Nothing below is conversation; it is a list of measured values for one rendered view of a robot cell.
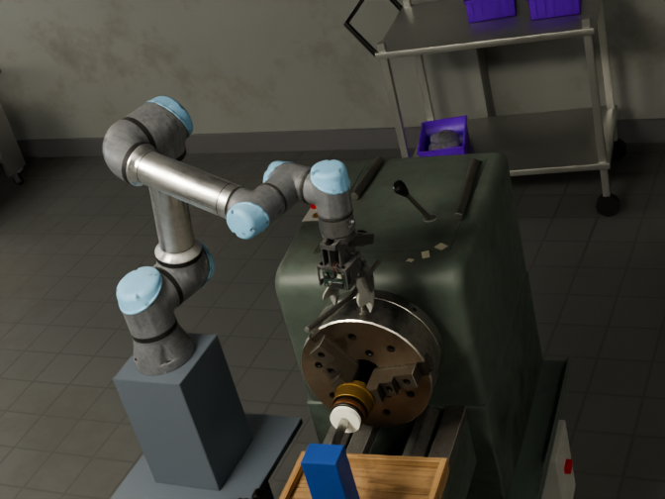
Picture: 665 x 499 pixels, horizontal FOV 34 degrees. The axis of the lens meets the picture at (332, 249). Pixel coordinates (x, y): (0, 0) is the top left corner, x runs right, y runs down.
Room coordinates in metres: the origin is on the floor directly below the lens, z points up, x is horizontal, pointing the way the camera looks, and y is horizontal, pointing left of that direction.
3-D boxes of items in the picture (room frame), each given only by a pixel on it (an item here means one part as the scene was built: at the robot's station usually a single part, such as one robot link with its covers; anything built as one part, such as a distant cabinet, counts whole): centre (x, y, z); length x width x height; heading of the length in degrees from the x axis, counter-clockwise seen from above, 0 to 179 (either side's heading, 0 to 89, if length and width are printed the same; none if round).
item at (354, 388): (1.96, 0.05, 1.08); 0.09 x 0.09 x 0.09; 64
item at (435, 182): (2.46, -0.18, 1.06); 0.59 x 0.48 x 0.39; 154
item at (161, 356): (2.32, 0.47, 1.15); 0.15 x 0.15 x 0.10
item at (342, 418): (1.86, 0.09, 1.08); 0.13 x 0.07 x 0.07; 154
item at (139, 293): (2.32, 0.47, 1.27); 0.13 x 0.12 x 0.14; 136
